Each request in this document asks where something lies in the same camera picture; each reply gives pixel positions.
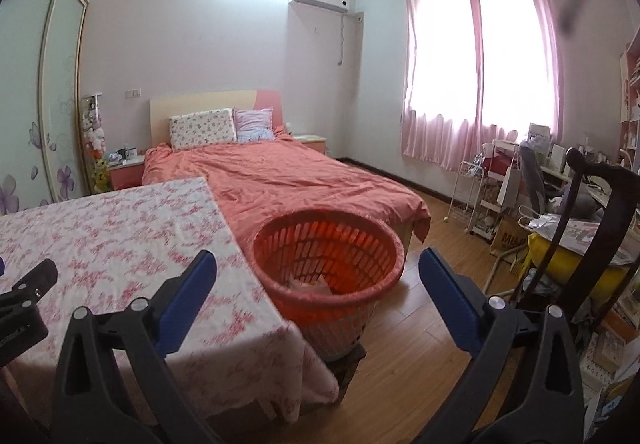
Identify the floral white pillow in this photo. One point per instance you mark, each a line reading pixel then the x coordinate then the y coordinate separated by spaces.
pixel 190 131

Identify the dark wooden chair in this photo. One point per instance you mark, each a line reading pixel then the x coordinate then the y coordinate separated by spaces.
pixel 597 244

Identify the floral pink white tablecloth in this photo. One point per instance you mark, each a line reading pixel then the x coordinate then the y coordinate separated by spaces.
pixel 112 248

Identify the right nightstand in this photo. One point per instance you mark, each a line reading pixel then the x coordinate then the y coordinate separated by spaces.
pixel 312 141

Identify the pink window curtain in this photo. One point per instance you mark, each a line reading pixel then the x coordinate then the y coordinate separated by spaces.
pixel 478 70

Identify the grey office chair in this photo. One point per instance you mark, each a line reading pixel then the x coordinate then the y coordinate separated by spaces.
pixel 534 179

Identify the orange plastic laundry basket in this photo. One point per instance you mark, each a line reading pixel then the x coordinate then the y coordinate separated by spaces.
pixel 325 270

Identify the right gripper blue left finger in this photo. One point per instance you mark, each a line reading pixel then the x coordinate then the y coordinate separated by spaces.
pixel 179 300

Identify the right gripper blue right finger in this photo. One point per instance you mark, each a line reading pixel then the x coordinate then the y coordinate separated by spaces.
pixel 456 298

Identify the pink striped pillow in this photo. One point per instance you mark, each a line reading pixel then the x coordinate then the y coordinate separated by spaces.
pixel 253 125

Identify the sliding wardrobe with flower print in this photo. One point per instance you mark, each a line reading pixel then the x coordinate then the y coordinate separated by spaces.
pixel 41 156

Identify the bed with salmon duvet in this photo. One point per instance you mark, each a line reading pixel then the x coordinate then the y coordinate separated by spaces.
pixel 257 181

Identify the wall power socket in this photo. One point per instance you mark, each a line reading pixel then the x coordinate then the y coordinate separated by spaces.
pixel 133 93

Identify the pink left nightstand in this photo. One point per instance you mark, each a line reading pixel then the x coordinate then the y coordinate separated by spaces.
pixel 127 173

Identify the white wire rack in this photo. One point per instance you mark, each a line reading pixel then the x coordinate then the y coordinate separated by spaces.
pixel 466 194

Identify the plush toy display tube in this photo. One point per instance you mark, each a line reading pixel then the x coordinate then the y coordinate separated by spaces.
pixel 94 144

